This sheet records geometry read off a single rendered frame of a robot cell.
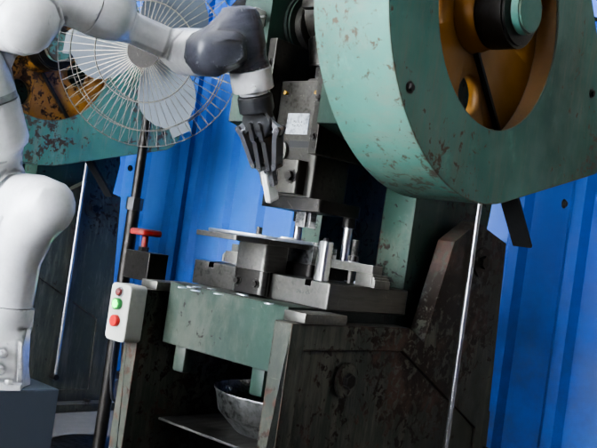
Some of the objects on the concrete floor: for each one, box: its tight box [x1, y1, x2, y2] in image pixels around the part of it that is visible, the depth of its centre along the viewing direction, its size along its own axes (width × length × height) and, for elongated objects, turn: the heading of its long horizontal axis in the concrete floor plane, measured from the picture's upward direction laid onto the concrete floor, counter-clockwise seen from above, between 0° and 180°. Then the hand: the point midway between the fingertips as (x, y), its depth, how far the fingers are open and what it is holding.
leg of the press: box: [257, 221, 506, 448], centre depth 210 cm, size 92×12×90 cm
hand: (269, 185), depth 192 cm, fingers closed
